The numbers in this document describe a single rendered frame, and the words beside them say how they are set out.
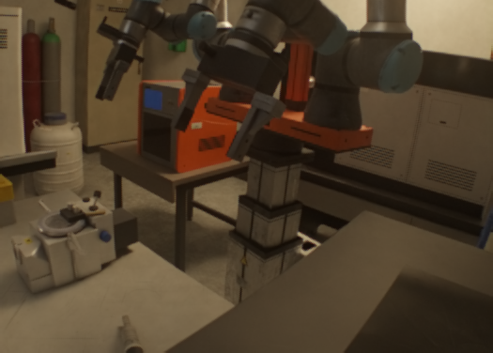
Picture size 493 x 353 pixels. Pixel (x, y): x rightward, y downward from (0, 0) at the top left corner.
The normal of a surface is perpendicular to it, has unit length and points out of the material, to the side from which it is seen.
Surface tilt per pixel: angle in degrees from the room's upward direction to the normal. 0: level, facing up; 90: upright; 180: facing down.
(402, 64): 97
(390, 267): 0
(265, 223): 90
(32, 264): 90
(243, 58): 67
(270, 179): 90
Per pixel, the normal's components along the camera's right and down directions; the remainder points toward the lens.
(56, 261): 0.77, 0.25
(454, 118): -0.63, 0.16
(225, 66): -0.53, -0.23
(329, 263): 0.09, -0.96
